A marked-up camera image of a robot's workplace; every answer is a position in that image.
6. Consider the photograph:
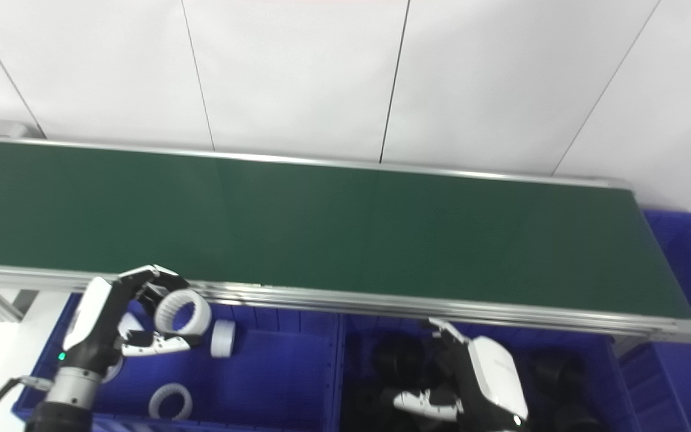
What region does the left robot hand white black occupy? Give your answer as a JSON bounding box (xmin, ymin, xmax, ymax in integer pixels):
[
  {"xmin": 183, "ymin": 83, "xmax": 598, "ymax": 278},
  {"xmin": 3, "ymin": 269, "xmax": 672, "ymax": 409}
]
[{"xmin": 60, "ymin": 264, "xmax": 194, "ymax": 377}]

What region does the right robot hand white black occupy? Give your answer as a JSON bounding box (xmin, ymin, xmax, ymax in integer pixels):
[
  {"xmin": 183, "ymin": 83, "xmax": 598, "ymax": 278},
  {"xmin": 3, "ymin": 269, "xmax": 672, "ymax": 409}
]
[{"xmin": 393, "ymin": 318, "xmax": 530, "ymax": 432}]

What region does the white solid pulley part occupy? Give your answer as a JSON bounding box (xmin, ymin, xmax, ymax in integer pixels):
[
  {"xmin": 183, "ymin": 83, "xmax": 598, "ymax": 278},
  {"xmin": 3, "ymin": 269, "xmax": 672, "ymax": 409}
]
[{"xmin": 118, "ymin": 312, "xmax": 145, "ymax": 344}]

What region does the white short cylinder part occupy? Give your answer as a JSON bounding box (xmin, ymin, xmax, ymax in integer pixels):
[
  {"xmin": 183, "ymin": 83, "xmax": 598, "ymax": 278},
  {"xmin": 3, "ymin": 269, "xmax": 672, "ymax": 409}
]
[{"xmin": 210, "ymin": 319, "xmax": 237, "ymax": 358}]

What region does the blue bin with black parts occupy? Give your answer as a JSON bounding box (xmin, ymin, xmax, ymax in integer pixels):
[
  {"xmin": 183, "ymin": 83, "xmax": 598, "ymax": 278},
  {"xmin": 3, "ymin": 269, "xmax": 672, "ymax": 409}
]
[{"xmin": 336, "ymin": 311, "xmax": 653, "ymax": 432}]

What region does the empty blue bin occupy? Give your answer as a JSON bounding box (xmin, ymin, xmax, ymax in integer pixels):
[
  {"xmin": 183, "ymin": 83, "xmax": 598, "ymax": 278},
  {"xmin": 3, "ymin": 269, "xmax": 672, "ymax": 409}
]
[{"xmin": 618, "ymin": 208, "xmax": 691, "ymax": 432}]

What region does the blue bin with white parts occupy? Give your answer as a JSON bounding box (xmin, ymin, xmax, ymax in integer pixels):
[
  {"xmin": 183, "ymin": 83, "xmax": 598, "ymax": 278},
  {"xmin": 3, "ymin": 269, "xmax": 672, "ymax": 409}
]
[{"xmin": 12, "ymin": 290, "xmax": 346, "ymax": 432}]

